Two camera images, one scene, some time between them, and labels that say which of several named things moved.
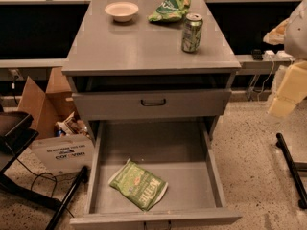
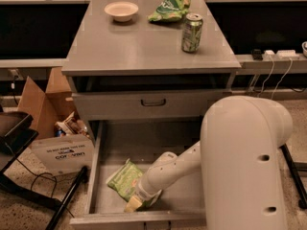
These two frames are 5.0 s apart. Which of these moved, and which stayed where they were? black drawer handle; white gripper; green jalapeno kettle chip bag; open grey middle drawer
Moved: white gripper
Stayed: black drawer handle; open grey middle drawer; green jalapeno kettle chip bag
